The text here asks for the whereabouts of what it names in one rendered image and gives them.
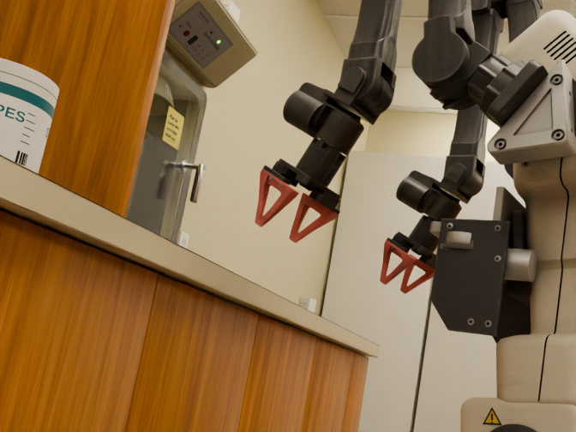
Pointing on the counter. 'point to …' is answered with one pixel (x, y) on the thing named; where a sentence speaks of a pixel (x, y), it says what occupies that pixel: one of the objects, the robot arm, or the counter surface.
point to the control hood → (245, 50)
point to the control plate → (196, 26)
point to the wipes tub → (25, 113)
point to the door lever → (195, 178)
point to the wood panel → (92, 85)
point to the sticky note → (173, 128)
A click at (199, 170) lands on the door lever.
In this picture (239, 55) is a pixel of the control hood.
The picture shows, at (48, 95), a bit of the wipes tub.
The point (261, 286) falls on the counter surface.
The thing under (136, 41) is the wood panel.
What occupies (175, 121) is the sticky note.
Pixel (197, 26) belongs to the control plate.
